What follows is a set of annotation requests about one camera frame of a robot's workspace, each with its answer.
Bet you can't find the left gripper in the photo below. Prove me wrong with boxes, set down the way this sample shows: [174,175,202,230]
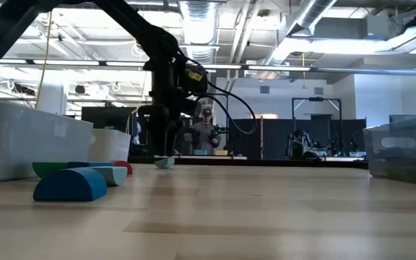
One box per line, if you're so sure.
[137,53,209,157]

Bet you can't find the light teal block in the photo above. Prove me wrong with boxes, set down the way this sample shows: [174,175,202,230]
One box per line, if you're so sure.
[91,166,129,187]
[153,157,176,170]

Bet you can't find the small red half-round block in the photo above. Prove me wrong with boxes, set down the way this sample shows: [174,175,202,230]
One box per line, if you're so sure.
[108,160,134,176]

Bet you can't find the person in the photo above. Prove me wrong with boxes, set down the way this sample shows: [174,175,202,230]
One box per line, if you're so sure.
[184,108,223,156]

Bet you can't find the background wooden table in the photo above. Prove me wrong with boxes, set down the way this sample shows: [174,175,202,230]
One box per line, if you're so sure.
[152,154,248,161]

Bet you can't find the white plastic bin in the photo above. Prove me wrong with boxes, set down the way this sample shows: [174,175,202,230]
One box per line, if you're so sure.
[87,129,133,164]

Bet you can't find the black monitor panel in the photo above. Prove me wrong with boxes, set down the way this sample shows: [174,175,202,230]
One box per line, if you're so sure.
[81,105,138,137]

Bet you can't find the blue half-round block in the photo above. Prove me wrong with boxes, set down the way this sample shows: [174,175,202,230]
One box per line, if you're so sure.
[32,167,108,203]

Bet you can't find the black partition screen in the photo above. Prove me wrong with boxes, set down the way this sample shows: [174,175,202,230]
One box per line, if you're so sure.
[135,116,368,162]

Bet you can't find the white pillar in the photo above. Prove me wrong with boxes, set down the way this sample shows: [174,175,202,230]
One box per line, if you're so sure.
[35,70,69,116]

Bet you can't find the small green cube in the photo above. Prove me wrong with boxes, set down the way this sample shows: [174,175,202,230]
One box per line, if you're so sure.
[31,161,72,180]

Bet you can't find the ceiling light strip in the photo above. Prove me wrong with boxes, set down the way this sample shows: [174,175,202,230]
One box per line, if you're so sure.
[0,57,416,77]

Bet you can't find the left clear plastic bin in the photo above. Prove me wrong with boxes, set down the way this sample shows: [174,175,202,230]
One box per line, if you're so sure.
[0,99,94,183]

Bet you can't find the clear plastic bin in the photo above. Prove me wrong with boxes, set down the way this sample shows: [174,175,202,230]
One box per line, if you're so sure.
[0,99,94,183]
[362,114,416,189]

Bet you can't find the background robot arms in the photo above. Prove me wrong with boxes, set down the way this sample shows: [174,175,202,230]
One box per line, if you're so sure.
[283,129,363,160]

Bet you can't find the black rig frame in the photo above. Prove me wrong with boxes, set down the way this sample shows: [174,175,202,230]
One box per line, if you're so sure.
[173,92,230,156]
[291,96,343,156]

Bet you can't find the silver ceiling duct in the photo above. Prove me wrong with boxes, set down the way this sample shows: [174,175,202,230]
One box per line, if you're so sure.
[265,0,339,69]
[178,0,218,105]

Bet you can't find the black aluminium table frame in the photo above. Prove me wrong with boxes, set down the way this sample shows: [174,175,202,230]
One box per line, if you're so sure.
[128,157,370,170]

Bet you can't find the yellow hanging cable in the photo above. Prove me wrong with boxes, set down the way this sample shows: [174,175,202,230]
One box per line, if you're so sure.
[35,10,54,109]

